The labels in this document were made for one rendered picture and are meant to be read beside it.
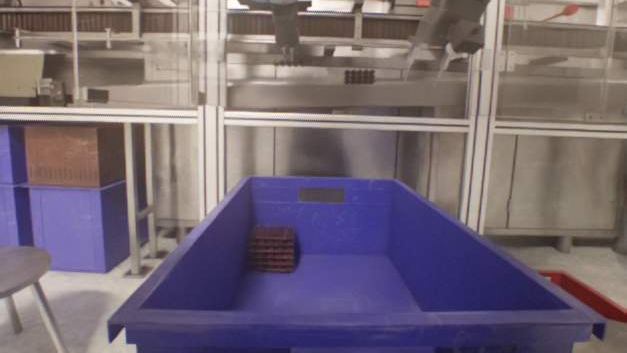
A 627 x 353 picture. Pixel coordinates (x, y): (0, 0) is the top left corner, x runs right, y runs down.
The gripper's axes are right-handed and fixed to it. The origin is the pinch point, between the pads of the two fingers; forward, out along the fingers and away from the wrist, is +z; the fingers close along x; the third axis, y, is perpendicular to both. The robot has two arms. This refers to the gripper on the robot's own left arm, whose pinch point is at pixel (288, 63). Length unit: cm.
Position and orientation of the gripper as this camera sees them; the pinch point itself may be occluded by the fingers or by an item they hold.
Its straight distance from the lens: 109.2
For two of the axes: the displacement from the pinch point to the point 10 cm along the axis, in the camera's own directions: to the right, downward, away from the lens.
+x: -10.0, 0.1, 0.2
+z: 0.2, 6.1, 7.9
